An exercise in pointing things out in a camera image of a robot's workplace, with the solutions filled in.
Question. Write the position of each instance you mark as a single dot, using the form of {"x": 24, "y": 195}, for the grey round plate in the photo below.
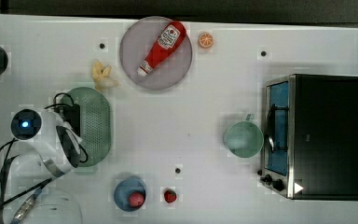
{"x": 136, "y": 44}

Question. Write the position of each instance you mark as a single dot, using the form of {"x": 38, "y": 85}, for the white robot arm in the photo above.
{"x": 55, "y": 151}

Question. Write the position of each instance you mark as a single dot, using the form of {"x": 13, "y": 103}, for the blue bowl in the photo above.
{"x": 125, "y": 188}

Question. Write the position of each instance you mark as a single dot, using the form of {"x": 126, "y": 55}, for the orange slice toy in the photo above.
{"x": 205, "y": 40}

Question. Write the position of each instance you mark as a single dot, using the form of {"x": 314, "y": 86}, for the mint green oval strainer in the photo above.
{"x": 95, "y": 123}

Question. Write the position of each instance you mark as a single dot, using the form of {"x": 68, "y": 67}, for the pink toy fruit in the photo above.
{"x": 136, "y": 199}

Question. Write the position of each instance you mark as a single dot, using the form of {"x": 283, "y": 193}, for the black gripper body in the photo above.
{"x": 71, "y": 114}

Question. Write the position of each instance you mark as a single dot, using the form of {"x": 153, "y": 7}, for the silver black toaster oven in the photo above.
{"x": 311, "y": 137}

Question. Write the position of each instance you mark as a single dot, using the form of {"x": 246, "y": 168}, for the mint green cup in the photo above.
{"x": 244, "y": 138}

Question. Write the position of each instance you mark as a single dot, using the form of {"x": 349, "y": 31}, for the peeled banana toy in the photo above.
{"x": 101, "y": 76}

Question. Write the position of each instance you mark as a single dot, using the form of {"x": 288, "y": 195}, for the red strawberry toy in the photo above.
{"x": 170, "y": 196}

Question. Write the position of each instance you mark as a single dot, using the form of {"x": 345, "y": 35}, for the red ketchup bottle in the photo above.
{"x": 168, "y": 41}

